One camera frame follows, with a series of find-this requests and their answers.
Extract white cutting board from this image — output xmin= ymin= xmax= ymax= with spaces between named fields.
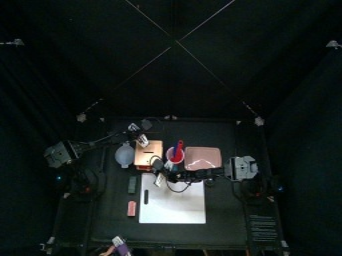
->
xmin=137 ymin=172 xmax=207 ymax=225

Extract red plastic cup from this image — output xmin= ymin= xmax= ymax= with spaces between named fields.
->
xmin=164 ymin=146 xmax=187 ymax=165

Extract purple and white object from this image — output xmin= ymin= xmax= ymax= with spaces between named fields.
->
xmin=109 ymin=235 xmax=133 ymax=256

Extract thin diagonal brace cord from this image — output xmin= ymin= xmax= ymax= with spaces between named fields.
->
xmin=123 ymin=0 xmax=262 ymax=122
xmin=80 ymin=0 xmax=236 ymax=117

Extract red plastic spatula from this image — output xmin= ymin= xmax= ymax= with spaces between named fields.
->
xmin=173 ymin=139 xmax=185 ymax=162

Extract wooden drawer cabinet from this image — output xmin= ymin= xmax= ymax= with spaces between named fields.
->
xmin=132 ymin=139 xmax=164 ymax=167

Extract green striped block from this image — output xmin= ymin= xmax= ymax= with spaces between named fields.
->
xmin=127 ymin=175 xmax=139 ymax=195

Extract white text label sticker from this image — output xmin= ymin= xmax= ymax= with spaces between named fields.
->
xmin=247 ymin=214 xmax=280 ymax=244

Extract pink tray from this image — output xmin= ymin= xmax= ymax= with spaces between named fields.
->
xmin=183 ymin=146 xmax=223 ymax=171

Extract pink block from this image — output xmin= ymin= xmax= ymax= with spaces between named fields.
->
xmin=127 ymin=200 xmax=137 ymax=218

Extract red drawer with wooden knob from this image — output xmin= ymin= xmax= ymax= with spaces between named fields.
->
xmin=133 ymin=164 xmax=156 ymax=172

